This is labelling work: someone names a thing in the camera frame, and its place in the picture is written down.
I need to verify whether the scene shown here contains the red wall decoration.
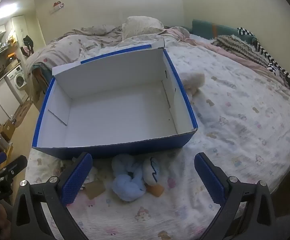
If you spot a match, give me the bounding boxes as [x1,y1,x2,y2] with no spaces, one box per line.
[50,2,66,13]

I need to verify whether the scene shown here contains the blue cardboard box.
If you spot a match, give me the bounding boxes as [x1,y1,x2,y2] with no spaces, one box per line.
[32,44,199,160]

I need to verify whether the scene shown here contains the light blue sock bundle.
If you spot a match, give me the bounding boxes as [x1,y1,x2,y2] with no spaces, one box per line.
[111,154,147,202]

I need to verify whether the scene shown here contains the beige printed duvet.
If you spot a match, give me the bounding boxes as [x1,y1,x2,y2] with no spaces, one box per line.
[26,25,125,77]

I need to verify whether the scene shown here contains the pink blanket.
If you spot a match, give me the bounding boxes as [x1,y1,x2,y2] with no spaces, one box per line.
[165,27,269,73]

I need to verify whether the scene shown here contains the teal headboard cushion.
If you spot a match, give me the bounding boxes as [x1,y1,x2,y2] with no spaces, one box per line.
[192,19,257,43]

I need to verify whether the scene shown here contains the cream fluffy plush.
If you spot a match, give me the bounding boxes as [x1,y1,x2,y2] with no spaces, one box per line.
[181,72,206,97]

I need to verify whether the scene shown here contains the dark hanging clothes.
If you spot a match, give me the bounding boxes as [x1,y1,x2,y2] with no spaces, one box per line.
[21,35,34,55]

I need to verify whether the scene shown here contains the white sock with orange toe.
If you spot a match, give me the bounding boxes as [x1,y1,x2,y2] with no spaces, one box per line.
[142,157,165,197]

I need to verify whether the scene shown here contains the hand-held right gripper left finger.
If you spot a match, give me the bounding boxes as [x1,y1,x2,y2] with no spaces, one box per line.
[10,152,93,240]

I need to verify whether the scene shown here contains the brown cardboard box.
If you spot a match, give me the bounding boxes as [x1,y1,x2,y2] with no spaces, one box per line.
[0,120,16,140]

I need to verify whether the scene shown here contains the cream pillow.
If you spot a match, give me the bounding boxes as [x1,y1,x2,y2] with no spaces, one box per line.
[122,16,165,40]

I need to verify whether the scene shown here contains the white washing machine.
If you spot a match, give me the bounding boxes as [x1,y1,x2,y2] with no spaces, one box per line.
[6,65,28,98]

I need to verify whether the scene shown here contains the ceiling light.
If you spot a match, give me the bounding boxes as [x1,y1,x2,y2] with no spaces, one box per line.
[0,2,18,18]

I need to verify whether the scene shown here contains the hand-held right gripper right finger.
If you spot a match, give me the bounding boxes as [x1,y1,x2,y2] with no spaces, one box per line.
[194,152,277,240]

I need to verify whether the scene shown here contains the black white striped cloth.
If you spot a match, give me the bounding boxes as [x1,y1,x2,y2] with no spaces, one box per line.
[236,27,290,97]

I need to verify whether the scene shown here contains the brown card tag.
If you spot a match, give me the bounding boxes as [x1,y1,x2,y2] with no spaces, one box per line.
[85,180,106,200]

